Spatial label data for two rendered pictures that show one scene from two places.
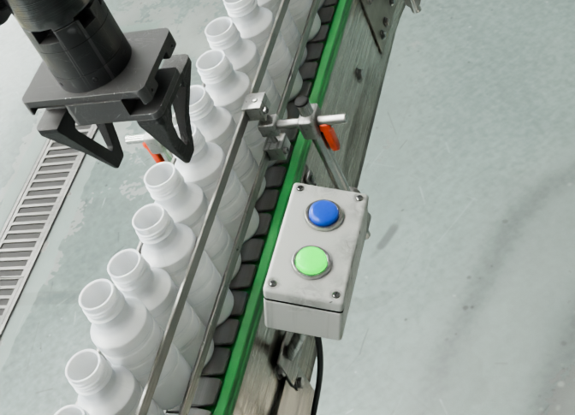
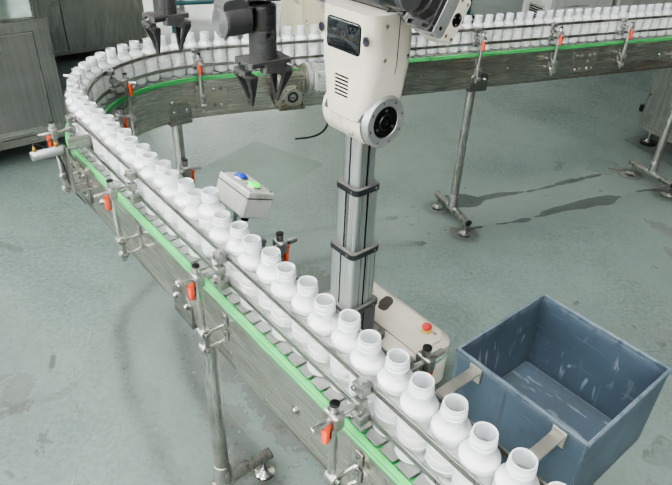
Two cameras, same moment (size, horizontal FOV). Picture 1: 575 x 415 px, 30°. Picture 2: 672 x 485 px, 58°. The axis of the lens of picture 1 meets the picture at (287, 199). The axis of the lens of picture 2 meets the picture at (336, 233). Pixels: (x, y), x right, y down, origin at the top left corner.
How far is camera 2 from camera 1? 1.23 m
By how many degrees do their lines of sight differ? 57
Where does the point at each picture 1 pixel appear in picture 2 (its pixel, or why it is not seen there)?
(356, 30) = not seen: hidden behind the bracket
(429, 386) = (131, 404)
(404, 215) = (54, 349)
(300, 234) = (240, 181)
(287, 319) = (252, 209)
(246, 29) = not seen: hidden behind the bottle
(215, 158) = not seen: hidden behind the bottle
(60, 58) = (271, 44)
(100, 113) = (276, 67)
